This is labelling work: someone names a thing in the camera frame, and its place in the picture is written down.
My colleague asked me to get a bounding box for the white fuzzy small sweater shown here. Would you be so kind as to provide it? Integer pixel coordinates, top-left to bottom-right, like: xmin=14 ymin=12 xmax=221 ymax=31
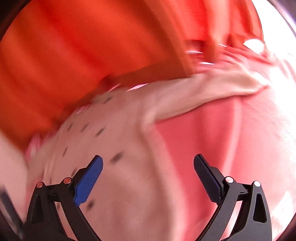
xmin=28 ymin=70 xmax=267 ymax=240

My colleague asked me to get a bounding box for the orange curtain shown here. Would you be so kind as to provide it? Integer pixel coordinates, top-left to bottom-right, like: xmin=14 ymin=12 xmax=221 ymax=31
xmin=1 ymin=1 xmax=264 ymax=150

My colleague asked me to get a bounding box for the pink floral bed blanket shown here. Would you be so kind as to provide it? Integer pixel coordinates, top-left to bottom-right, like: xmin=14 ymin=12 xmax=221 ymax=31
xmin=1 ymin=48 xmax=295 ymax=240

